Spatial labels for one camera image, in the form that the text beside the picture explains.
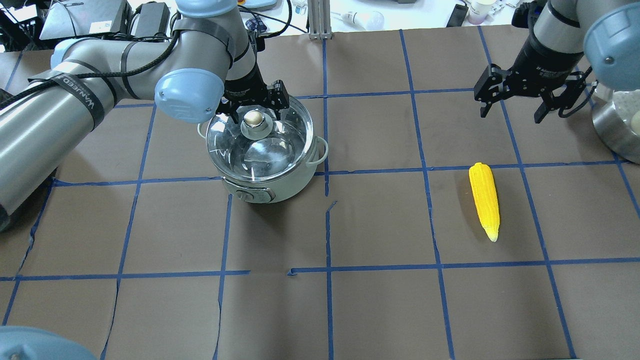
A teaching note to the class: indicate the pale green cooking pot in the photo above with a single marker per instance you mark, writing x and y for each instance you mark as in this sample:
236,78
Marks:
277,190

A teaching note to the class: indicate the white light bulb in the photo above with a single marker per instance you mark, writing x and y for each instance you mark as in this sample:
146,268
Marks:
367,20

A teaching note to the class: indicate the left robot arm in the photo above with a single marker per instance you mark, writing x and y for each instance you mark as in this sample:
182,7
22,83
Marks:
208,67

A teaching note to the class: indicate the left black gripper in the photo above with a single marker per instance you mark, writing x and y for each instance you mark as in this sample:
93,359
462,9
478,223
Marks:
244,84

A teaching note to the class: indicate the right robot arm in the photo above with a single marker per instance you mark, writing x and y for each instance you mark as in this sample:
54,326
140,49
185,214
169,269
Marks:
567,41

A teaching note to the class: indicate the black phone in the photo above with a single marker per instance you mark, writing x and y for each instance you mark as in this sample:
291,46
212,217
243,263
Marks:
458,16

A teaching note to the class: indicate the glass pot lid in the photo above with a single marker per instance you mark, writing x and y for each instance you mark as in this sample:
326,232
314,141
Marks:
263,144

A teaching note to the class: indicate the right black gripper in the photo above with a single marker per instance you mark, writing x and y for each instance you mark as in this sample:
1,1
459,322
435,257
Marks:
544,62

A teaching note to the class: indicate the black power adapter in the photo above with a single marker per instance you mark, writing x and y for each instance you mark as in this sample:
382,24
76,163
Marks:
151,19

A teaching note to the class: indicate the yellow corn cob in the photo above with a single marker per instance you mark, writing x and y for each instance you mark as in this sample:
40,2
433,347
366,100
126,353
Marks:
485,196

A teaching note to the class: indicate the steel steamer pot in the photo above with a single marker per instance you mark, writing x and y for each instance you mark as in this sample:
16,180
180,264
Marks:
615,117

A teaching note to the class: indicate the aluminium frame post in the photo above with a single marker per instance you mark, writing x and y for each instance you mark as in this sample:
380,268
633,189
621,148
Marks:
319,20

